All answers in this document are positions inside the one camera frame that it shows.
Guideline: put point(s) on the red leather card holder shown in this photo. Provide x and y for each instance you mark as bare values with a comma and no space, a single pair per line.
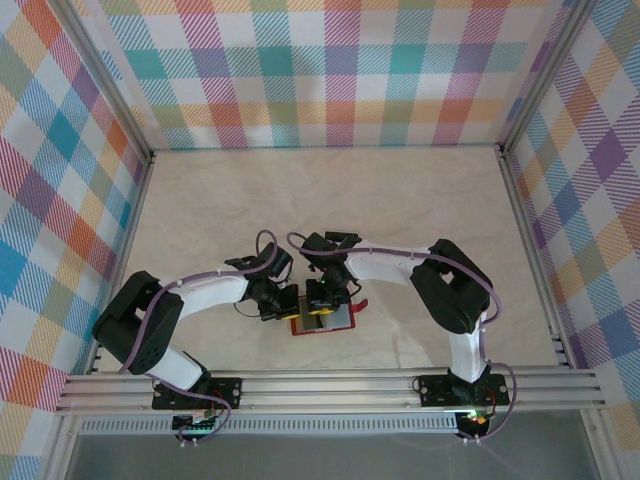
342,320

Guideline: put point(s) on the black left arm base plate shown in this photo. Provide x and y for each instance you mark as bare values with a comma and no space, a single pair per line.
227,392

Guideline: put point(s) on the aluminium mounting rail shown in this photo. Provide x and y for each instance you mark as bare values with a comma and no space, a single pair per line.
325,390

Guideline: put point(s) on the aluminium frame post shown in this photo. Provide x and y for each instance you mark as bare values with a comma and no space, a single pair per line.
107,80
545,80

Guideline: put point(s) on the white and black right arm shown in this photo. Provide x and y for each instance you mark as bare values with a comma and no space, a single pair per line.
385,265

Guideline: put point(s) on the aluminium side rail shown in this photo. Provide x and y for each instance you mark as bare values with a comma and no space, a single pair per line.
122,260
535,260

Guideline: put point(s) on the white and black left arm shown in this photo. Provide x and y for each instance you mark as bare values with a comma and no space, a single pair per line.
210,292

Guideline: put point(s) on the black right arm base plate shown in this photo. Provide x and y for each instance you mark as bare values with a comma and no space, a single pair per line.
435,390

